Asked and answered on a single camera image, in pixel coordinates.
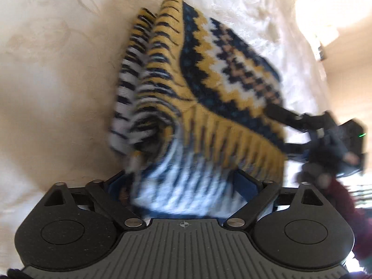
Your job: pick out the navy yellow white patterned sweater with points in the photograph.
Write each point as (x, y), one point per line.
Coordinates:
(209, 93)

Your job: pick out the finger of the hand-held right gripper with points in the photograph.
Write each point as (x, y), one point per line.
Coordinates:
(290, 119)
(296, 148)

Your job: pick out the cream embroidered bedspread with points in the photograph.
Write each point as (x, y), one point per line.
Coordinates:
(58, 78)

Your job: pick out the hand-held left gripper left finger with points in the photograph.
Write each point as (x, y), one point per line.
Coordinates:
(114, 187)

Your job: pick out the person's right forearm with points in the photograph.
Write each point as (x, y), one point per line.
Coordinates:
(348, 209)

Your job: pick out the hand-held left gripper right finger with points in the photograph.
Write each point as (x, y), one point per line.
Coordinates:
(245, 184)

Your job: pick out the bright window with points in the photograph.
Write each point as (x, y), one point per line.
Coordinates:
(334, 3)

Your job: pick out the person's right hand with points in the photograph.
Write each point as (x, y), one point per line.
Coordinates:
(327, 151)

